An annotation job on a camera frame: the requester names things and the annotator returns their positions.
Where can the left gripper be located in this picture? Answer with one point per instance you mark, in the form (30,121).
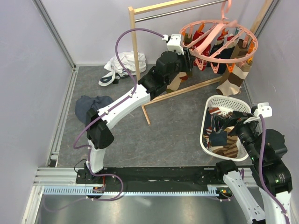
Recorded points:
(188,59)

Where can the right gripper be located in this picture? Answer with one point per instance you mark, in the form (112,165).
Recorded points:
(238,124)

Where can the navy christmas sock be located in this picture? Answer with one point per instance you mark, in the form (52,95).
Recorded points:
(214,128)

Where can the pink round clip hanger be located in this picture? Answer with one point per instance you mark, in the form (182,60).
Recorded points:
(200,36)

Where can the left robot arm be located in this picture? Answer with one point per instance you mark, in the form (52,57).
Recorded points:
(150,86)

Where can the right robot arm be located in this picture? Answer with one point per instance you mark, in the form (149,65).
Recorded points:
(266,148)

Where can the white laundry basket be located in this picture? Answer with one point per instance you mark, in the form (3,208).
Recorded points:
(227,105)

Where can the red white striped sock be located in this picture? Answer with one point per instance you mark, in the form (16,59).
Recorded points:
(214,110)

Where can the brown striped sock in basket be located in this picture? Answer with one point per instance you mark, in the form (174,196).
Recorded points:
(230,150)

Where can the navy hanging sock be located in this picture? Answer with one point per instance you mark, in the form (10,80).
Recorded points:
(225,54)

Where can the blue grey cloth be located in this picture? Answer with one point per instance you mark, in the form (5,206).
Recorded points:
(85,103)

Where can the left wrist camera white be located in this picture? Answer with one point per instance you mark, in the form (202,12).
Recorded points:
(174,43)

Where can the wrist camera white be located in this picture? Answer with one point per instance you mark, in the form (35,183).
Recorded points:
(174,43)
(263,109)

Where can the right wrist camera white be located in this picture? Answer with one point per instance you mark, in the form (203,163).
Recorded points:
(263,109)

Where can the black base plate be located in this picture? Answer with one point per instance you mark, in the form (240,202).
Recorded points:
(166,178)

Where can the white cable duct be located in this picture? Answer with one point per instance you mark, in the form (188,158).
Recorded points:
(84,190)

